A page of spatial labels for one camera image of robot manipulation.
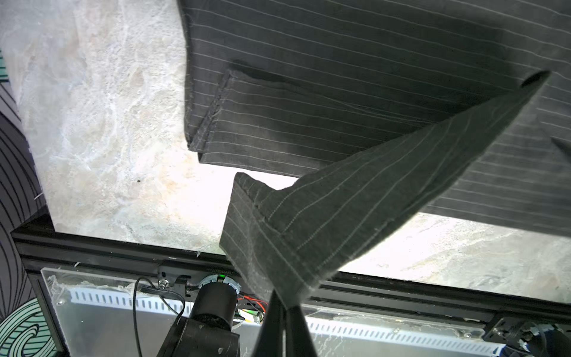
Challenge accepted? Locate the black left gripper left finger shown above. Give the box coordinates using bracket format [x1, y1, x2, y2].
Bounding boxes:
[253, 291, 286, 357]

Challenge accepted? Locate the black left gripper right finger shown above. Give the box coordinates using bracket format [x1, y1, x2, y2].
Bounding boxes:
[285, 306, 318, 357]

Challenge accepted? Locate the dark grey pinstripe shirt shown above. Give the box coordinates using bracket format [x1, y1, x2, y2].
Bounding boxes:
[178, 1, 570, 307]

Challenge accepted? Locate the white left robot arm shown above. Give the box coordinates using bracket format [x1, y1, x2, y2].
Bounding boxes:
[158, 275, 318, 356]

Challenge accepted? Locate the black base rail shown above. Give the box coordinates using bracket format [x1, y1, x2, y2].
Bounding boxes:
[12, 214, 570, 332]

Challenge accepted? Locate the white slotted cable duct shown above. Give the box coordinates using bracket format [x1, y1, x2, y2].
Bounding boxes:
[69, 286, 504, 356]

